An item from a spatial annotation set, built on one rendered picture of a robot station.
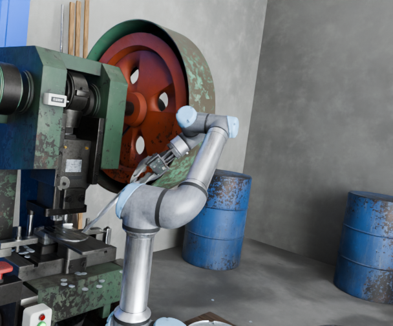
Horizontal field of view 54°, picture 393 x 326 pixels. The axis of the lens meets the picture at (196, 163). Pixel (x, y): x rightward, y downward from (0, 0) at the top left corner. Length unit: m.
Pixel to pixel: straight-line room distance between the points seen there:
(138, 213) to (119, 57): 1.10
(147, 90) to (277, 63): 3.17
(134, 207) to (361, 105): 3.56
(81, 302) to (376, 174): 3.35
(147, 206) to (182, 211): 0.10
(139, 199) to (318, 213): 3.57
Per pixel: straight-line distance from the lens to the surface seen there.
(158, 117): 1.81
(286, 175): 4.69
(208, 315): 2.11
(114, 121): 1.69
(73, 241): 1.62
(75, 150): 1.65
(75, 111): 1.66
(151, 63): 1.89
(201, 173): 1.18
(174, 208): 1.10
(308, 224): 4.62
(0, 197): 1.83
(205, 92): 1.69
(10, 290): 1.46
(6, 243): 1.67
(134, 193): 1.14
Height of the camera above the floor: 1.29
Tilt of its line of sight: 5 degrees down
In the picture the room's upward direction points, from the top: 8 degrees clockwise
